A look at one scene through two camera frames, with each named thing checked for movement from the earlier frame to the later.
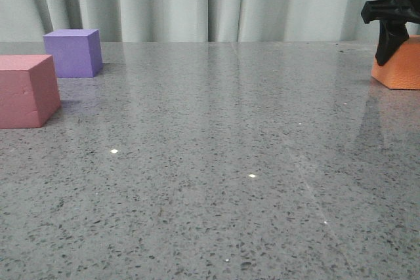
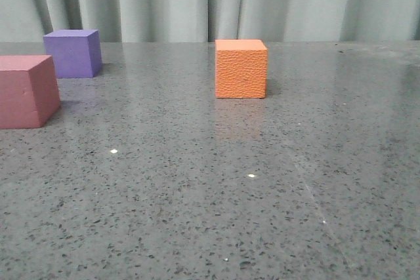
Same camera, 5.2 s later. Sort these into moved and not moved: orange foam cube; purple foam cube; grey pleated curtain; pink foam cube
Moved: orange foam cube
Not moved: purple foam cube; pink foam cube; grey pleated curtain
